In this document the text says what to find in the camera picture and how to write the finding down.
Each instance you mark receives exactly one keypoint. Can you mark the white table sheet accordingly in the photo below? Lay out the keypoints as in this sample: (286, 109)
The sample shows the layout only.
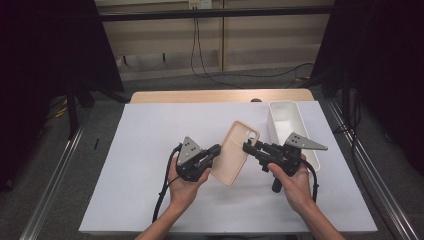
(143, 186)

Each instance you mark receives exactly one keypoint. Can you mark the aluminium floor rail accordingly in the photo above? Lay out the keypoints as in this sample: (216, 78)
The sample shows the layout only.
(376, 186)
(50, 193)

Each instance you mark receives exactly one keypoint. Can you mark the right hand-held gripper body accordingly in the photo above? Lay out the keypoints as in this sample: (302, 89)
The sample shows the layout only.
(286, 156)

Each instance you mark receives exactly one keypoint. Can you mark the person's right hand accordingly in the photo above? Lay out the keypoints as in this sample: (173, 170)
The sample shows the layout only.
(298, 190)

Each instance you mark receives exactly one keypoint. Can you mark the small dark round object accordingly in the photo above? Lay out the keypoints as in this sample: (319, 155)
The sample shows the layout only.
(256, 100)

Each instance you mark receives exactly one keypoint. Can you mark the small black floor object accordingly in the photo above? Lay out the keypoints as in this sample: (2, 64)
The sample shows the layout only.
(96, 143)

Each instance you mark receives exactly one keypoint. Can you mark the beige phone case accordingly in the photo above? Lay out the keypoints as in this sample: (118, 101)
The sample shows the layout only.
(233, 156)

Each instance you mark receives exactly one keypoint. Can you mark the wooden table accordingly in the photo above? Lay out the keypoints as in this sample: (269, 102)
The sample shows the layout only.
(200, 96)

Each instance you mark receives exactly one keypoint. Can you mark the person's left hand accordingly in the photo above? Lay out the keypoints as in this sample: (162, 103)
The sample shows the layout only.
(183, 193)

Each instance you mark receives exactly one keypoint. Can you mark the black metal stand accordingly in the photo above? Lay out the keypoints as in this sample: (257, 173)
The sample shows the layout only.
(72, 110)

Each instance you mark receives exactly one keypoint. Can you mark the dark curtain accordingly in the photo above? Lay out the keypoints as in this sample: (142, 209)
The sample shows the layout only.
(383, 66)
(40, 66)

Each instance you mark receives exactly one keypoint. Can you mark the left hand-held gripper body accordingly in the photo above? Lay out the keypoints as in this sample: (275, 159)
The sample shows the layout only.
(190, 166)

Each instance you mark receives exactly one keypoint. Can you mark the black horizontal bar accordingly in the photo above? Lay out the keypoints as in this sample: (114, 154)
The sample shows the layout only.
(216, 13)

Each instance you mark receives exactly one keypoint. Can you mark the white plastic bin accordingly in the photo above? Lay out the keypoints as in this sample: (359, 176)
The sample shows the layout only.
(286, 123)

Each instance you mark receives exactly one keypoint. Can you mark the white wall socket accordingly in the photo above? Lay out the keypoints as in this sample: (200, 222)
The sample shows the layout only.
(200, 4)

